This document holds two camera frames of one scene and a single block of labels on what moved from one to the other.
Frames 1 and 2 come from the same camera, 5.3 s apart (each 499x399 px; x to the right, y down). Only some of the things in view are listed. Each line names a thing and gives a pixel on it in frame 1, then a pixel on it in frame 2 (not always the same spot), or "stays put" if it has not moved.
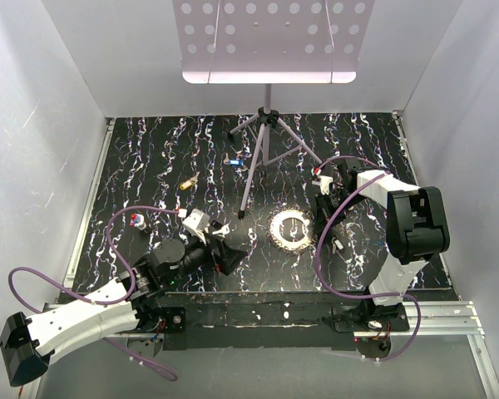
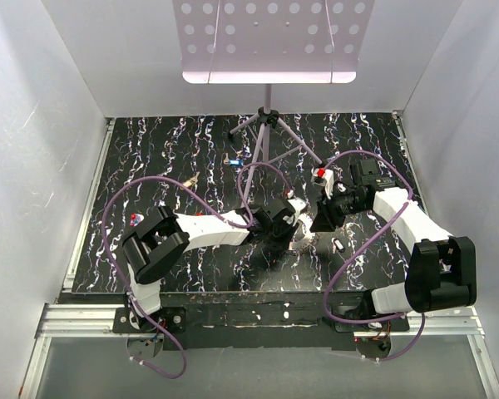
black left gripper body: [197, 253] → [279, 237]
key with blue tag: [232, 161] stays put
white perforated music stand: [271, 42] stays put
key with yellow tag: [189, 183] stays put
